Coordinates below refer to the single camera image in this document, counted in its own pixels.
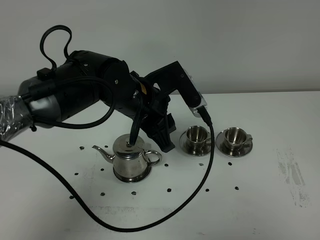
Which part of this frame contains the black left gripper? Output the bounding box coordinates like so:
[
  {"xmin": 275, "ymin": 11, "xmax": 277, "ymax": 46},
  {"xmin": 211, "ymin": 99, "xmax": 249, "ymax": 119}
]
[{"xmin": 130, "ymin": 71, "xmax": 176, "ymax": 153}]

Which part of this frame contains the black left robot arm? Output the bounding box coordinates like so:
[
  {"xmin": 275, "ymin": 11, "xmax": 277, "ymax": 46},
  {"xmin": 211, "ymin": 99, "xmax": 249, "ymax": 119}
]
[{"xmin": 0, "ymin": 50, "xmax": 176, "ymax": 153}]

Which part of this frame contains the left stainless steel teacup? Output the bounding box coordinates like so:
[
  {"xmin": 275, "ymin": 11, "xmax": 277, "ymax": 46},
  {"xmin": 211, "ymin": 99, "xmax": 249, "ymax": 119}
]
[{"xmin": 186, "ymin": 125, "xmax": 212, "ymax": 148}]

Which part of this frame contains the stainless steel teacup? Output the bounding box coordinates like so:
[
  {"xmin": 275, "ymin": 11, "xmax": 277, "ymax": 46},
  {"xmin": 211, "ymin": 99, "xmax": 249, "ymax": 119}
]
[
  {"xmin": 223, "ymin": 127, "xmax": 253, "ymax": 151},
  {"xmin": 186, "ymin": 125, "xmax": 212, "ymax": 148}
]

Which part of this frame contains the left stainless steel saucer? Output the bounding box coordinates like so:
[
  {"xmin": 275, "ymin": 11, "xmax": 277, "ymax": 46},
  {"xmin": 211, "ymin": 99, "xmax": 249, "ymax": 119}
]
[{"xmin": 179, "ymin": 131, "xmax": 212, "ymax": 157}]

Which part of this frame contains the teapot stainless steel saucer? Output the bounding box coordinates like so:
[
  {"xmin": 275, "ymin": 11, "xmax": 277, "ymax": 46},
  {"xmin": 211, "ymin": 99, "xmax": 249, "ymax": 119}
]
[{"xmin": 112, "ymin": 166, "xmax": 152, "ymax": 183}]

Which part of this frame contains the right stainless steel teacup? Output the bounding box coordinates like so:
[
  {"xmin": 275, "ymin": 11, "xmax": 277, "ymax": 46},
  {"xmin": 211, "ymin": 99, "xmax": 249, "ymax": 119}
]
[{"xmin": 223, "ymin": 127, "xmax": 253, "ymax": 151}]

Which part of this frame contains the right stainless steel saucer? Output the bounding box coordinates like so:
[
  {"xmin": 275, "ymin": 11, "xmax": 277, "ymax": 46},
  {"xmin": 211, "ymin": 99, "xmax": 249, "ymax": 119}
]
[{"xmin": 215, "ymin": 130, "xmax": 253, "ymax": 158}]

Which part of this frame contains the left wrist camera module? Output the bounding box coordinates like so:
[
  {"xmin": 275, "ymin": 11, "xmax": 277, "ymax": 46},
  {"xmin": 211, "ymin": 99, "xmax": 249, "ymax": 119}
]
[{"xmin": 144, "ymin": 61, "xmax": 208, "ymax": 118}]

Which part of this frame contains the black left camera cable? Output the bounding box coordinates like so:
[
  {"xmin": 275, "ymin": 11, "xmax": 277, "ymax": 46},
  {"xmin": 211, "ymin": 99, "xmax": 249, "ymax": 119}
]
[{"xmin": 0, "ymin": 24, "xmax": 215, "ymax": 232}]

